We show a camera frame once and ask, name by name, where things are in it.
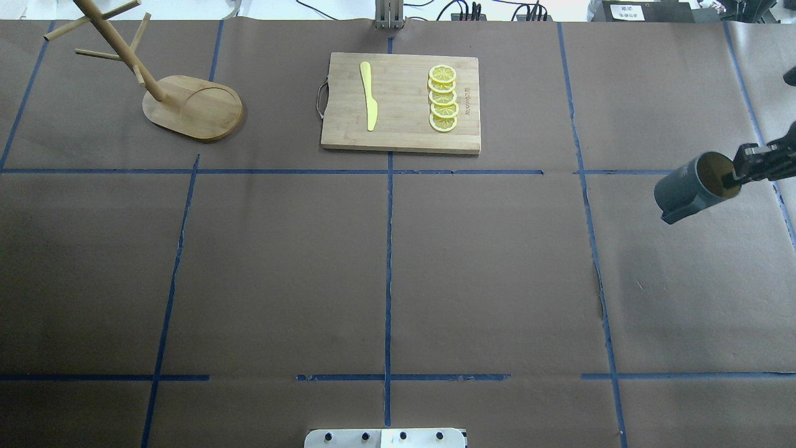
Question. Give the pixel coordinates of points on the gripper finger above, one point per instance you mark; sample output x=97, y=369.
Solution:
x=743, y=179
x=753, y=160

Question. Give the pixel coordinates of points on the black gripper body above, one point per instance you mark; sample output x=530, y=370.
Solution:
x=766, y=160

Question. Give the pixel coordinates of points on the dark blue mug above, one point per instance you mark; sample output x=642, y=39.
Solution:
x=704, y=182

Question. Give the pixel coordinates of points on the wooden cup rack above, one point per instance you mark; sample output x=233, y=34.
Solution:
x=198, y=109

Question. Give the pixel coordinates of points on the black box with label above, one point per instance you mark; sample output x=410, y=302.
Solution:
x=641, y=11

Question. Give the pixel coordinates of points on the lemon slice four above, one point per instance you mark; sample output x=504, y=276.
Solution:
x=447, y=111

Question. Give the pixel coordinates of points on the lemon slice two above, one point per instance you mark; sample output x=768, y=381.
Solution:
x=441, y=88

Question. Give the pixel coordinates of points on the lemon slice three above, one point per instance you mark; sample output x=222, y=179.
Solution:
x=442, y=99

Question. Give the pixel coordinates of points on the bamboo cutting board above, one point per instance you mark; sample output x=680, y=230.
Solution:
x=400, y=88

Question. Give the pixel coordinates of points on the yellow plastic knife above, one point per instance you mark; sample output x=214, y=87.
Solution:
x=371, y=103

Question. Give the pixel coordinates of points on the white mounting pillar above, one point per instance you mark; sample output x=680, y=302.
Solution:
x=387, y=437

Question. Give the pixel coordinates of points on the aluminium frame post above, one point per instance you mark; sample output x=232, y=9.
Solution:
x=389, y=14

